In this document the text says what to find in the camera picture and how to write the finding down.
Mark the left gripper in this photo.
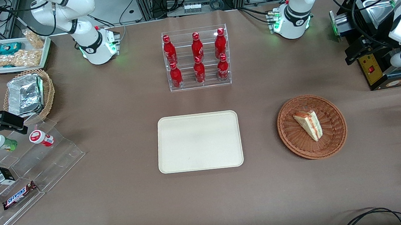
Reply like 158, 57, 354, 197
342, 16, 401, 66

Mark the triangular layered sandwich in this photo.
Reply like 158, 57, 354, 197
293, 109, 324, 144

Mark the oval tan wicker basket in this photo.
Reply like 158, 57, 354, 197
0, 67, 58, 127

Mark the white snack tray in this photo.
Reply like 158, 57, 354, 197
0, 34, 54, 74

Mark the round brown wicker basket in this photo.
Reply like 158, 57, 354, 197
275, 91, 350, 163

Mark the cream rectangular tray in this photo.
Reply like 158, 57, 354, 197
154, 109, 245, 175

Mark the green white drink bottle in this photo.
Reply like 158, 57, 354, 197
0, 132, 19, 153

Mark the black machine with yellow panel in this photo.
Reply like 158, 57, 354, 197
335, 0, 401, 94

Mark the silver foil container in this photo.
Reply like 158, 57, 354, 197
5, 73, 47, 118

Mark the red white drink bottle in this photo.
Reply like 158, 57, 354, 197
28, 128, 55, 149

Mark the small black box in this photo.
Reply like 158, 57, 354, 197
0, 165, 16, 185

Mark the clear acrylic stepped stand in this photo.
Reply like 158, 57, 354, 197
0, 115, 92, 225

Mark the large clear peanut snack bag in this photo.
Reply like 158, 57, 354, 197
0, 48, 44, 70

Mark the Snickers chocolate bar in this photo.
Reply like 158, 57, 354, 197
1, 180, 40, 211

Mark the teal snack packet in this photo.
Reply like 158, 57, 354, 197
0, 42, 23, 56

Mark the small clear peanut snack bag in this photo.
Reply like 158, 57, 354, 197
23, 28, 46, 50

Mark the red cola bottle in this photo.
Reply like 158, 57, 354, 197
169, 61, 184, 89
216, 53, 230, 82
162, 34, 178, 65
193, 56, 207, 84
213, 27, 228, 60
190, 31, 205, 63

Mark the white power strip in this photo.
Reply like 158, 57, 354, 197
183, 2, 203, 14

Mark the clear acrylic bottle rack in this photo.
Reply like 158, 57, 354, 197
161, 24, 233, 93

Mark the silver cylinder with green ring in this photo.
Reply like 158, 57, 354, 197
329, 8, 351, 40

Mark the black floor cable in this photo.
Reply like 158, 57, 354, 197
326, 205, 401, 225

